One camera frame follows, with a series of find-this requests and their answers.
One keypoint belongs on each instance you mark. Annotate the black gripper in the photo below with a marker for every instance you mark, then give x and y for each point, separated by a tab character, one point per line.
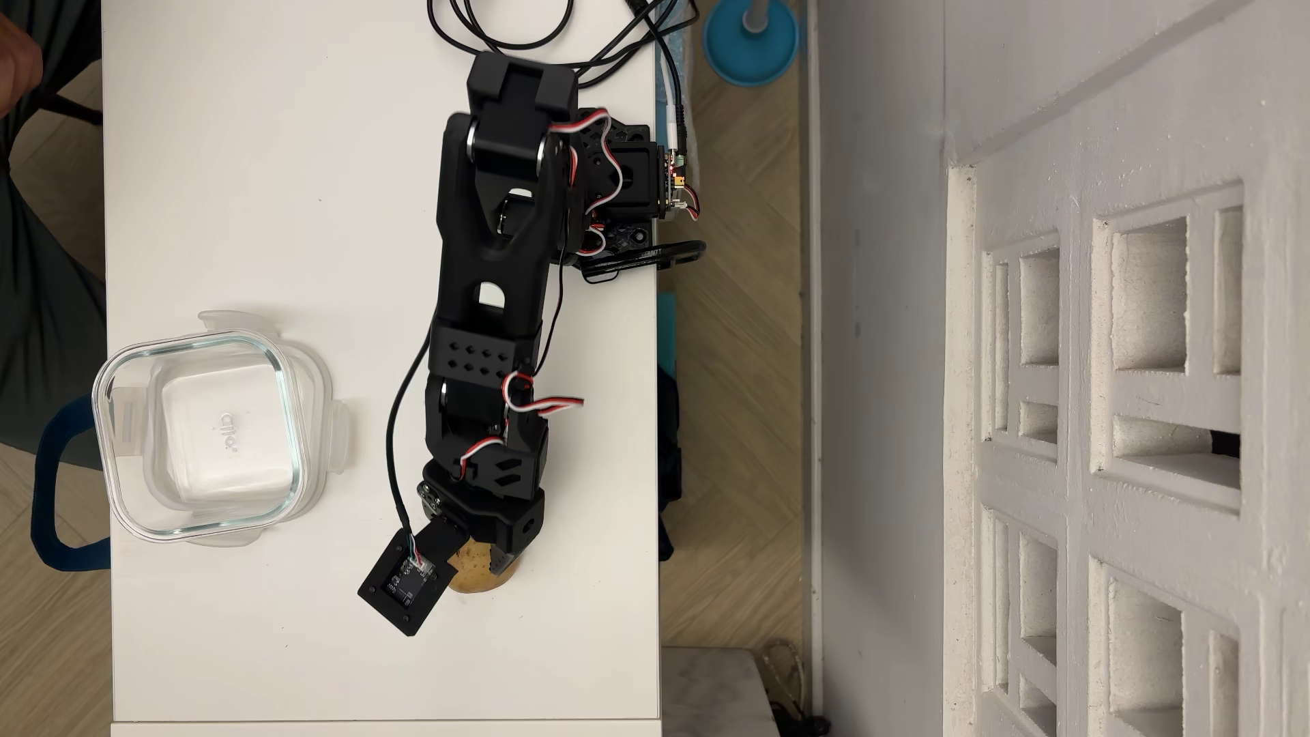
508	524

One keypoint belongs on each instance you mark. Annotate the brown potato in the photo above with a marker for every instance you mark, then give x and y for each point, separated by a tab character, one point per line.
481	575

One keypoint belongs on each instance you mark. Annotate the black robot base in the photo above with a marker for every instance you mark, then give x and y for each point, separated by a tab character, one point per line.
635	174

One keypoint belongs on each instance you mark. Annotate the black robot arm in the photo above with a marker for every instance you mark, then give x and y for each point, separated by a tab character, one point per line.
491	256

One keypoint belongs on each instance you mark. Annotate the person's bare hand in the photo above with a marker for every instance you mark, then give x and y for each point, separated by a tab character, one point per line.
15	61

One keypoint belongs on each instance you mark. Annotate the dark object beside table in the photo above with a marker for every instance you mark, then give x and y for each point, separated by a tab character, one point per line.
670	461

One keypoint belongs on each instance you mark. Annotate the white stone slab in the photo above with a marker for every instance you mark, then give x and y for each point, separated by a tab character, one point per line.
716	696

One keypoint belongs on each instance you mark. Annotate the teal object beside table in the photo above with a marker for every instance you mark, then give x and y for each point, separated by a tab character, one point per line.
666	333

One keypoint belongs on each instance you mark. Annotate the black table clamp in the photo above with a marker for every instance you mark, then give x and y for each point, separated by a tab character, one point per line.
645	256

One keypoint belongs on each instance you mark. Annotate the small motor controller board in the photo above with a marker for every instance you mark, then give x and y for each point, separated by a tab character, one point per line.
680	184

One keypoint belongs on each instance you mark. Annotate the person in dark clothes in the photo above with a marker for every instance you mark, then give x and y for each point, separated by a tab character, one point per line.
41	307

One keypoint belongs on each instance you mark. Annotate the blue round stand base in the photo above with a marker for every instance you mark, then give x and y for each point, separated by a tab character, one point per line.
752	51

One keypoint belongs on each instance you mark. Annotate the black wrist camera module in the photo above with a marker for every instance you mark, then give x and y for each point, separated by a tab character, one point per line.
404	583

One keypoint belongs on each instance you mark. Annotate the blue chair frame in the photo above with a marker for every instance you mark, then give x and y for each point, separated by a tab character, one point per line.
46	512

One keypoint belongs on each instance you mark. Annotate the white lattice block wall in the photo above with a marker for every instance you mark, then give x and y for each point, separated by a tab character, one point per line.
1126	409

